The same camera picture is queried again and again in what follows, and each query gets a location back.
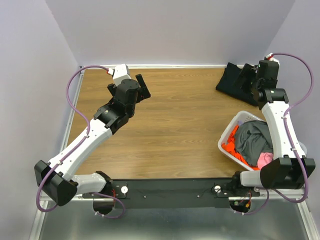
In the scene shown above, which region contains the orange t shirt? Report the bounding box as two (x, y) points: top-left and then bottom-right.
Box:
(221, 125), (259, 171)

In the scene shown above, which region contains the white plastic laundry basket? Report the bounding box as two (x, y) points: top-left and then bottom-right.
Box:
(217, 110), (307, 172)

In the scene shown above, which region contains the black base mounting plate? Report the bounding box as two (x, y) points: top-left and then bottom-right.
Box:
(83, 177), (260, 216)

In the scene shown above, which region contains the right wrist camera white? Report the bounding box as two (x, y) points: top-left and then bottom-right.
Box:
(264, 53), (280, 64)

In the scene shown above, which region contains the folded black t shirt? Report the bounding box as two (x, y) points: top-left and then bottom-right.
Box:
(215, 62), (258, 107)

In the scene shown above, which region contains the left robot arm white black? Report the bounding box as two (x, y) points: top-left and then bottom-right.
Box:
(34, 74), (151, 206)

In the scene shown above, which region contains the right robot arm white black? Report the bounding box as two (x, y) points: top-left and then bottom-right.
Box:
(230, 59), (316, 203)

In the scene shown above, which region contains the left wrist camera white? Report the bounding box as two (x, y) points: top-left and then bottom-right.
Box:
(107, 63), (131, 86)

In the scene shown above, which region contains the pink t shirt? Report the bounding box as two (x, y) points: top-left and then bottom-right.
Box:
(257, 152), (274, 169)

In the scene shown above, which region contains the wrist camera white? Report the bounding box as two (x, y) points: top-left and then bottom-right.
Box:
(264, 53), (280, 64)
(107, 63), (131, 86)

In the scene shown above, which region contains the grey t shirt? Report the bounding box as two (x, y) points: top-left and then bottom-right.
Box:
(234, 120), (273, 167)

